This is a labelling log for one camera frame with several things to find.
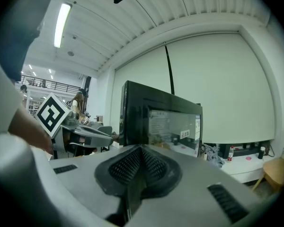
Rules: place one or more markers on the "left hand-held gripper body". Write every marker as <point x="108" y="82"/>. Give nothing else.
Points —
<point x="53" y="115"/>

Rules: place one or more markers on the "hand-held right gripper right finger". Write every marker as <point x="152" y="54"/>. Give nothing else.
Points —
<point x="191" y="174"/>

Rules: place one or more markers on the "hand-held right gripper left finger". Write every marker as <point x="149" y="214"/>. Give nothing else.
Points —
<point x="85" y="178"/>

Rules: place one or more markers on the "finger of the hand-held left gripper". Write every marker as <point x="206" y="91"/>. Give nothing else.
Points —
<point x="97" y="139"/>

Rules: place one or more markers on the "black microwave oven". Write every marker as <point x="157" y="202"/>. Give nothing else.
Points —
<point x="135" y="117"/>

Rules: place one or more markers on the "person's left forearm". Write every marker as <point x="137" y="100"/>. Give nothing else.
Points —
<point x="28" y="129"/>

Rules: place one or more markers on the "dark handbag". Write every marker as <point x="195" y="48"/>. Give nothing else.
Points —
<point x="116" y="136"/>

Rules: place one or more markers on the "cardboard box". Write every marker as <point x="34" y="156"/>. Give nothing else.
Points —
<point x="99" y="119"/>

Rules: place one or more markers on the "black white patterned cloth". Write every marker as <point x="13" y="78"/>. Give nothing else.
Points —
<point x="213" y="155"/>

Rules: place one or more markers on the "black metal railing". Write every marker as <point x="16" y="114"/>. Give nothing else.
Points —
<point x="54" y="85"/>

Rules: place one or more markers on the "red cap bottle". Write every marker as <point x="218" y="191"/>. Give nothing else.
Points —
<point x="230" y="154"/>

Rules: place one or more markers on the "white table with bottles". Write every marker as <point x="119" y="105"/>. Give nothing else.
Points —
<point x="246" y="169"/>

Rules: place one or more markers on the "pink round object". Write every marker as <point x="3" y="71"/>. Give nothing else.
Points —
<point x="248" y="159"/>

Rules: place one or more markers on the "black cylindrical cup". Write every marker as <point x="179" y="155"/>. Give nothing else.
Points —
<point x="261" y="153"/>

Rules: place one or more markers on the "white roller blind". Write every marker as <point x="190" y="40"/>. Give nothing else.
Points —
<point x="222" y="86"/>
<point x="142" y="70"/>

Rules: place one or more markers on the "round wooden side table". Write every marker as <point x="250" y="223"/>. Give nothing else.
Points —
<point x="277" y="171"/>

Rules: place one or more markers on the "ceiling tube light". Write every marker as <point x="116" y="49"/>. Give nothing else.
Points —
<point x="61" y="25"/>

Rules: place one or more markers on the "person's black clothing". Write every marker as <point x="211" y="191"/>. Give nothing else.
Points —
<point x="16" y="32"/>

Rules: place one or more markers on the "black window post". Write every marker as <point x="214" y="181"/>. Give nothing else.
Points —
<point x="169" y="70"/>

